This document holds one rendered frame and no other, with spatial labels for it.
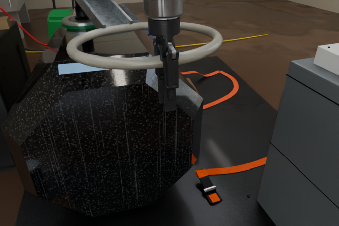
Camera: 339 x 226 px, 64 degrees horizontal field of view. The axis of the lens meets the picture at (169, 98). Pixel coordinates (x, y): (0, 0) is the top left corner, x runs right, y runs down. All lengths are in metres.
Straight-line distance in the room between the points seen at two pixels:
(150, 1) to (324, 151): 0.79
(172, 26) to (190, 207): 1.06
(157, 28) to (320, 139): 0.72
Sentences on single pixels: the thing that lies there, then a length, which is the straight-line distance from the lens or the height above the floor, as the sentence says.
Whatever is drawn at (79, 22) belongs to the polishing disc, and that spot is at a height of 0.85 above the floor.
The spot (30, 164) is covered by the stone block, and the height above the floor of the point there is 0.46.
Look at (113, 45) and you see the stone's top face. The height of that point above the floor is 0.83.
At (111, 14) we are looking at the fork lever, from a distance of 1.22.
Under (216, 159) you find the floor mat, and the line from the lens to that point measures 1.75.
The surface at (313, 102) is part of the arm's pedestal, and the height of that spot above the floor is 0.70.
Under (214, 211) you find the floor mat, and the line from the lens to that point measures 1.49.
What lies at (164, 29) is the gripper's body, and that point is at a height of 1.02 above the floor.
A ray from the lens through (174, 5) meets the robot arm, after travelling 0.61.
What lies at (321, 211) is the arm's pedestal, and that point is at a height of 0.32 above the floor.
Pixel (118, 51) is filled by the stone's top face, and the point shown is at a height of 0.83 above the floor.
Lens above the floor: 1.19
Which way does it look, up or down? 30 degrees down
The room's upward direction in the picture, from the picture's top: straight up
